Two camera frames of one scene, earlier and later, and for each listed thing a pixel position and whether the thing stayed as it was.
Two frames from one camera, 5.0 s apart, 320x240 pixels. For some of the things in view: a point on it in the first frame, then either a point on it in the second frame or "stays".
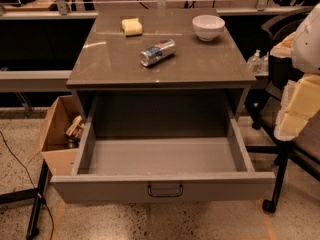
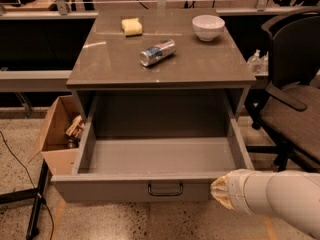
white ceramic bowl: (208, 27) stays
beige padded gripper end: (307, 47) to (237, 190)
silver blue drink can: (158, 52) stays
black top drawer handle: (165, 195) stays
